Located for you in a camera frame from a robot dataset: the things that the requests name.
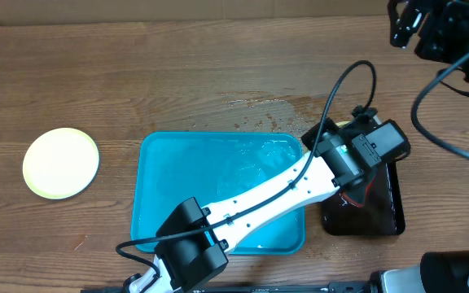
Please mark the black plastic tray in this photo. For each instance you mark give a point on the black plastic tray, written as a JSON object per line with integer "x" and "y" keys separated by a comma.
{"x": 382, "y": 214}

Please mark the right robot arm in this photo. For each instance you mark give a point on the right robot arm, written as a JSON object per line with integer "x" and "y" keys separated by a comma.
{"x": 462, "y": 65}

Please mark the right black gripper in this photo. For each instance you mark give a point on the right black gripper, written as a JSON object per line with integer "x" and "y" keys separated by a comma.
{"x": 436, "y": 14}

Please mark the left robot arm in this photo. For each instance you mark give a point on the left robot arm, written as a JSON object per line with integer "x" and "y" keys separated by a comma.
{"x": 192, "y": 244}

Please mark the orange sponge with green pad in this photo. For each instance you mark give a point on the orange sponge with green pad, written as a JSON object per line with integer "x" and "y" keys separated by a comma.
{"x": 358, "y": 194}

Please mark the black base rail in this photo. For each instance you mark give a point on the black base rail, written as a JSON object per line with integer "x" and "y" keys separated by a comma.
{"x": 332, "y": 287}

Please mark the yellow plate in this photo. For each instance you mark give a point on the yellow plate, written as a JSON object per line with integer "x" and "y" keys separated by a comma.
{"x": 60, "y": 163}
{"x": 342, "y": 123}

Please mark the teal plastic tray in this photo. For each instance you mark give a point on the teal plastic tray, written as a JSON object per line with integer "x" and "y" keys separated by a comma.
{"x": 209, "y": 166}

